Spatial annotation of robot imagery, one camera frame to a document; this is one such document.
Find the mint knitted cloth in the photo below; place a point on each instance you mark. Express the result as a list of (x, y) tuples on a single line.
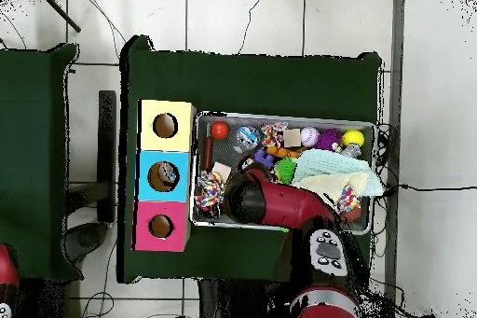
[(328, 163)]

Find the cream knitted cloth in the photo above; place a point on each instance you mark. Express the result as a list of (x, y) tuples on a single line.
[(335, 184)]

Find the multicoloured patterned cloth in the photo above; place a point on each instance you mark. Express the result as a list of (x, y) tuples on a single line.
[(349, 199)]

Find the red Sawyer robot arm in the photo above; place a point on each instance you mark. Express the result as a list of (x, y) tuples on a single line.
[(276, 202)]

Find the clear shallow mesh bin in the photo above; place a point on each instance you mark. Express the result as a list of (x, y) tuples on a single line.
[(205, 219)]

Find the wooden box with three holes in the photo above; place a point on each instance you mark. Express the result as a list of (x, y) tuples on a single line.
[(164, 161)]

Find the red maraca rattle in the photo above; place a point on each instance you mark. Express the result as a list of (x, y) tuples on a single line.
[(220, 130)]

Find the dark green tablecloth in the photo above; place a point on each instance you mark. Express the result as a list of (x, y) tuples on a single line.
[(261, 87)]

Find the white baseball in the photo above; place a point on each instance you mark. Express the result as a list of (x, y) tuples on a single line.
[(310, 137)]

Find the purple monster toy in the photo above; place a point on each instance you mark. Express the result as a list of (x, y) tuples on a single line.
[(330, 140)]

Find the yellow ball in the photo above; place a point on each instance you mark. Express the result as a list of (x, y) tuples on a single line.
[(353, 138)]

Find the black panel stand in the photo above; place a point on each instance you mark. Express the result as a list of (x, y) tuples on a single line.
[(107, 146)]

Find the grey round stand base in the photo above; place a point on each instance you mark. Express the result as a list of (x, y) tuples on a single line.
[(89, 237)]

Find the dark green side cloth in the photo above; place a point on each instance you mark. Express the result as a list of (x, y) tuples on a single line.
[(37, 109)]

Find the black rod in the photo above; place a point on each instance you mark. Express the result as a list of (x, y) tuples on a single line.
[(59, 11)]

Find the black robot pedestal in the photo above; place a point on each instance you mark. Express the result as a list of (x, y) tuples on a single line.
[(238, 299)]

